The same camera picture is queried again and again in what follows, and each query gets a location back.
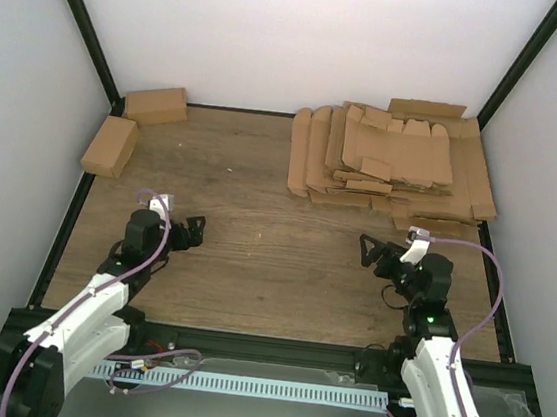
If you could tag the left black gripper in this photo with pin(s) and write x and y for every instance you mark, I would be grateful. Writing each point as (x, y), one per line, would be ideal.
(197, 235)

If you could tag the light blue slotted cable duct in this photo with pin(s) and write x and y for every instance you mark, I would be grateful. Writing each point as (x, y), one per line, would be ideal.
(341, 397)

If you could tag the black aluminium frame rail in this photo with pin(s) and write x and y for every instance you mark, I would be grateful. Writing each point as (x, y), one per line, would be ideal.
(368, 365)

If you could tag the folded cardboard box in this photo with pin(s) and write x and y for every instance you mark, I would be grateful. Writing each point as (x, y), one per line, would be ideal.
(158, 106)
(111, 148)

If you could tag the left black frame post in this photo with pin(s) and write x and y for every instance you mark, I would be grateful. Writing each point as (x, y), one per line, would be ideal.
(93, 46)

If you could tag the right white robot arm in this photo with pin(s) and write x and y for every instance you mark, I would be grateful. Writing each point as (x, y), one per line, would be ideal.
(427, 356)

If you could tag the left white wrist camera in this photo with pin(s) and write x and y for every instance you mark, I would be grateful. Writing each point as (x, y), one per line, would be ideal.
(162, 204)

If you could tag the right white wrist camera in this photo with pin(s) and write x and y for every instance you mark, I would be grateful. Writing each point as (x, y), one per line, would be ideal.
(418, 240)

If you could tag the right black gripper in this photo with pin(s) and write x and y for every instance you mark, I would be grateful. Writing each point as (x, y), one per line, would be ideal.
(389, 250)

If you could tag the stack of flat cardboard blanks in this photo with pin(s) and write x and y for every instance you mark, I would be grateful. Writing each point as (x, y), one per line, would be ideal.
(421, 163)

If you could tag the right black frame post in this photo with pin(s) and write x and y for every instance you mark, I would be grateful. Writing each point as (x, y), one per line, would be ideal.
(532, 48)

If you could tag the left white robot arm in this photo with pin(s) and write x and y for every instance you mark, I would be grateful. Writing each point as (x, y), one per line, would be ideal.
(40, 366)

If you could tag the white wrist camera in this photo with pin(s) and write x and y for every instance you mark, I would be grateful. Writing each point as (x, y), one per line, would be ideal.
(418, 240)
(162, 204)

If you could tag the folded cardboard box left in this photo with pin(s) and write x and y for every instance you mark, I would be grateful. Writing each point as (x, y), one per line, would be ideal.
(111, 148)

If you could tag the black frame post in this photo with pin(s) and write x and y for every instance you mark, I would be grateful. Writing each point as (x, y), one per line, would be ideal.
(532, 48)
(93, 46)

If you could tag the folded cardboard box rear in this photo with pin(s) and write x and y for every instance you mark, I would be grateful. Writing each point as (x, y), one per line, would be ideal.
(158, 106)

